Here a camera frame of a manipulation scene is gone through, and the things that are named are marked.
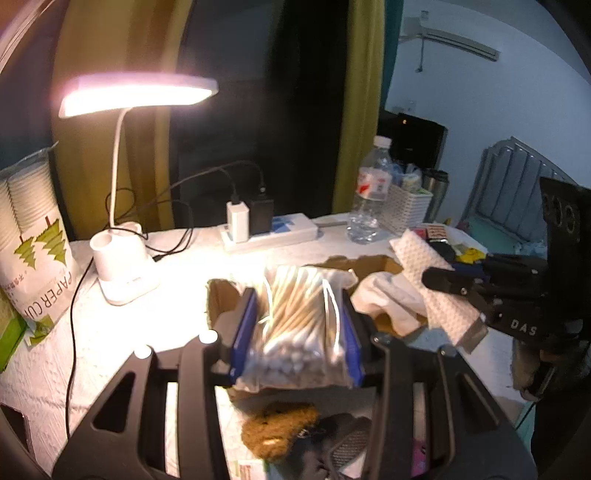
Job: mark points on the bag of cotton swabs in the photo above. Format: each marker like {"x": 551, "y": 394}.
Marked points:
{"x": 295, "y": 323}

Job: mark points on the black appliance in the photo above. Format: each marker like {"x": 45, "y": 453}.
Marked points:
{"x": 418, "y": 138}

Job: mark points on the black power adapter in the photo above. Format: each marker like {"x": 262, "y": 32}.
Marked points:
{"x": 260, "y": 214}

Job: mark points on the dark phone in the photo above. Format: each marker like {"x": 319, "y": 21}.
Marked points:
{"x": 14, "y": 431}

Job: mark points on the white textured tablecloth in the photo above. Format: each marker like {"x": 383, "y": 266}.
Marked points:
{"x": 41, "y": 397}

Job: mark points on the dark grey mesh item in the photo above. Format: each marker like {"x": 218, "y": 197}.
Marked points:
{"x": 344, "y": 443}

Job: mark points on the brown cardboard box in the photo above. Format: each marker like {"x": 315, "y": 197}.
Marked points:
{"x": 221, "y": 300}

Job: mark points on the yellow packet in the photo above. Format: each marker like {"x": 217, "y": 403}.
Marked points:
{"x": 473, "y": 256}

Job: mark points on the yellow-green curtain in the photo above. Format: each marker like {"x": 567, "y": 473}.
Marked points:
{"x": 360, "y": 92}
{"x": 92, "y": 175}

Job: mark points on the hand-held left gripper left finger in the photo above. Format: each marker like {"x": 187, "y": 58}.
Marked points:
{"x": 245, "y": 323}

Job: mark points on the white desk lamp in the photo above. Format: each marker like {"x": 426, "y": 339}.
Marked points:
{"x": 120, "y": 272}

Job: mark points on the white sock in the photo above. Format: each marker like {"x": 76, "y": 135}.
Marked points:
{"x": 392, "y": 300}

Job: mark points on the white power strip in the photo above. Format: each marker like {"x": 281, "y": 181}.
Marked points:
{"x": 286, "y": 230}

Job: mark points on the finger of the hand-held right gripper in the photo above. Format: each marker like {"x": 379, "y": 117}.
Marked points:
{"x": 450, "y": 281}
{"x": 485, "y": 307}

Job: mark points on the white woven basket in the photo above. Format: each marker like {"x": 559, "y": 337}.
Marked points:
{"x": 408, "y": 207}

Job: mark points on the clear plastic water bottle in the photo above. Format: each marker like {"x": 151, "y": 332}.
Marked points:
{"x": 369, "y": 194}

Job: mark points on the white charger plug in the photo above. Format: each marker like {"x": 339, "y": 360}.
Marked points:
{"x": 237, "y": 221}

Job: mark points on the bag of paper cups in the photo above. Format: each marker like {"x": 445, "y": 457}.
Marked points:
{"x": 37, "y": 240}

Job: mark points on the small red box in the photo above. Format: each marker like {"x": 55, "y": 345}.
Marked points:
{"x": 436, "y": 233}

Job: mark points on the grey padded headboard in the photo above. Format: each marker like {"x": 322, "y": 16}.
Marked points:
{"x": 512, "y": 184}

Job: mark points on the steel thermos cup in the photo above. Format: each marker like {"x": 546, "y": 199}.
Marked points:
{"x": 436, "y": 194}

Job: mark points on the white air conditioner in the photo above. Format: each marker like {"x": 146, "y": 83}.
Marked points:
{"x": 450, "y": 39}

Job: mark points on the white textured cloth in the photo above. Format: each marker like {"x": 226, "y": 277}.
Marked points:
{"x": 422, "y": 258}

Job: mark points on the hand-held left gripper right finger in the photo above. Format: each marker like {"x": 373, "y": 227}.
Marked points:
{"x": 352, "y": 339}

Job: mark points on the brown fuzzy pad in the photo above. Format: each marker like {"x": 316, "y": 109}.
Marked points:
{"x": 277, "y": 429}

